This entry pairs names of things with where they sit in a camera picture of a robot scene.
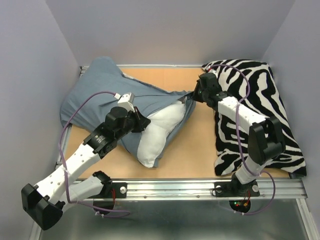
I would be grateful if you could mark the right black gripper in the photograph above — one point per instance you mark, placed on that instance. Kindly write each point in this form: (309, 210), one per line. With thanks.
(196, 96)

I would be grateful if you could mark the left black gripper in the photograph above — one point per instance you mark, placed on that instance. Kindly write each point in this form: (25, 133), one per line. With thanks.
(141, 121)

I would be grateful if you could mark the white pillow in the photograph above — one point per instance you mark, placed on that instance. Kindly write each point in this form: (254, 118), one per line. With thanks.
(154, 138)

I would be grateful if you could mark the grey-blue pillowcase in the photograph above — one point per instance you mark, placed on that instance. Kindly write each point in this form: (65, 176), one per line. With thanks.
(91, 98)

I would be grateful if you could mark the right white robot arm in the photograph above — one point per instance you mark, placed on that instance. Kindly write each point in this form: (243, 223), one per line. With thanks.
(265, 136)

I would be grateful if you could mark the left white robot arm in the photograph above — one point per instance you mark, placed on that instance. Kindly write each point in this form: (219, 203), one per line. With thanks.
(102, 140)

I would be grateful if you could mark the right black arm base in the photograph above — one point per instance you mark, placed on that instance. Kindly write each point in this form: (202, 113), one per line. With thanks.
(239, 198)

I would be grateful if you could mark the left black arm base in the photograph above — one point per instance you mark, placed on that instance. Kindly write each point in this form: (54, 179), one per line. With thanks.
(106, 199)

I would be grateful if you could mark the zebra print pillow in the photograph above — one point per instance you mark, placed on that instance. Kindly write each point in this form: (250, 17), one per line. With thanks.
(234, 75)

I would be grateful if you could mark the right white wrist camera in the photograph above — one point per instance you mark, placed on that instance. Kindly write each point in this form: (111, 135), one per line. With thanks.
(213, 71)

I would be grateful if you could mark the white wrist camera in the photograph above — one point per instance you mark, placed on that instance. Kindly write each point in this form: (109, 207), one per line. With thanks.
(213, 71)
(126, 101)

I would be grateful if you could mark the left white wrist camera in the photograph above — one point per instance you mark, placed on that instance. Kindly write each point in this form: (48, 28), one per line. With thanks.
(126, 101)

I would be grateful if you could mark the aluminium front rail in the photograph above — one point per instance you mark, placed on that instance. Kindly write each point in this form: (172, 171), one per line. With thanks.
(167, 190)

